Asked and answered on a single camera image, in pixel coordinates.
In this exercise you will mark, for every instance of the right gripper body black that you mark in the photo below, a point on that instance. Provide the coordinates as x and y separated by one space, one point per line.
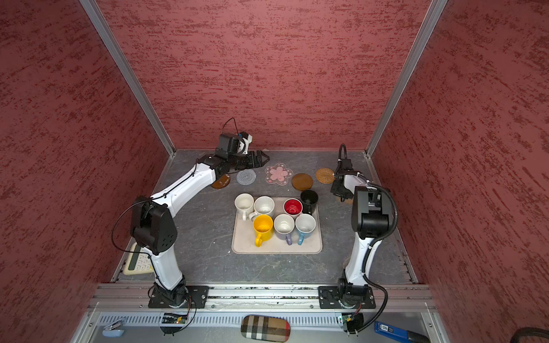
340 190

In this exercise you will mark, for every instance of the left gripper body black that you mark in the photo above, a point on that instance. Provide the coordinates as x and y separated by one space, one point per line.
241 161

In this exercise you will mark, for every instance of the dark brown glossy coaster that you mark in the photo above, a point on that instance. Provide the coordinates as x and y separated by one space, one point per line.
222 182

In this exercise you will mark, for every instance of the grey woven round coaster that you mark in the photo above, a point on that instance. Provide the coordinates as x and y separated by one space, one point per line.
246 177

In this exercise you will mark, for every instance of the black mug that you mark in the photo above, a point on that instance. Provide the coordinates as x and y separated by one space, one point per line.
309 199

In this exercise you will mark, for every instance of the brown cork round coaster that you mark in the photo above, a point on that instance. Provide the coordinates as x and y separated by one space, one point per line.
302 182

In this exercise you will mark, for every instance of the cream white mug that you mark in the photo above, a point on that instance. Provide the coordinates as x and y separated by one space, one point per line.
244 204

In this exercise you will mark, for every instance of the pink flower coaster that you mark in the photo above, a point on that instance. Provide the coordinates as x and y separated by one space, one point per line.
278 174

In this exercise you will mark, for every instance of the white speckled mug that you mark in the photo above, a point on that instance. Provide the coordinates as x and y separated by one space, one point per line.
262 206

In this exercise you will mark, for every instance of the yellow mug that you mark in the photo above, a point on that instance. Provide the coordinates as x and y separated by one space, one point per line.
263 228

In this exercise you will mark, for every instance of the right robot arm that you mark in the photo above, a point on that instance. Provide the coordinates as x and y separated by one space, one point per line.
373 218

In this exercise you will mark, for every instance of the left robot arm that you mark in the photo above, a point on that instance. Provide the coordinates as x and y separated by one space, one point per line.
153 226

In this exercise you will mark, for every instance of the light blue mug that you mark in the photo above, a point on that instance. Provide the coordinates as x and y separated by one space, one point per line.
305 225

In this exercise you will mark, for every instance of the red inside white mug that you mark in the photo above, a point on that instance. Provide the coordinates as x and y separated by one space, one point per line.
293 207

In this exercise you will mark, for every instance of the beige rectangular tray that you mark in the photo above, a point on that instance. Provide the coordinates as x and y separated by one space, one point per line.
244 236

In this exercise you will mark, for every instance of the right circuit board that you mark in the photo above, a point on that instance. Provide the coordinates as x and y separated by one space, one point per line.
356 320

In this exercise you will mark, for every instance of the circuit board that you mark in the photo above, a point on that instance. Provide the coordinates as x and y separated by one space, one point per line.
172 318
356 320

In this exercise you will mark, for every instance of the cream calculator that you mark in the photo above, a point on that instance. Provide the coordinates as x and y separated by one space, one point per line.
137 262

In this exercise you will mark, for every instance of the plaid glasses case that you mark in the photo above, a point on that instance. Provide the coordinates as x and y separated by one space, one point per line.
269 329

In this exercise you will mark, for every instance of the blue tool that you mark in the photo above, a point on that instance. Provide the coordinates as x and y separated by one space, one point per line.
399 335

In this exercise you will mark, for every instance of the left circuit board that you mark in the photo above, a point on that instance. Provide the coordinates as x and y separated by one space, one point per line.
172 318

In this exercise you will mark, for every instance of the small stapler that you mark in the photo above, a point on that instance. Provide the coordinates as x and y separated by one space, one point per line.
114 330

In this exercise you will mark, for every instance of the lavender handle mug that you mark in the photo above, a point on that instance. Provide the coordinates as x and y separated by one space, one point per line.
284 226

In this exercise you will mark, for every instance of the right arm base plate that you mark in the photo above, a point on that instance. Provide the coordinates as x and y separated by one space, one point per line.
330 298

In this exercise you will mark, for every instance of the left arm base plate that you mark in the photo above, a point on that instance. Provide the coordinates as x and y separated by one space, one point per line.
195 296

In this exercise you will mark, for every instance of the aluminium rail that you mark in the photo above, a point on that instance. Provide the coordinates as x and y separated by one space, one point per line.
133 296

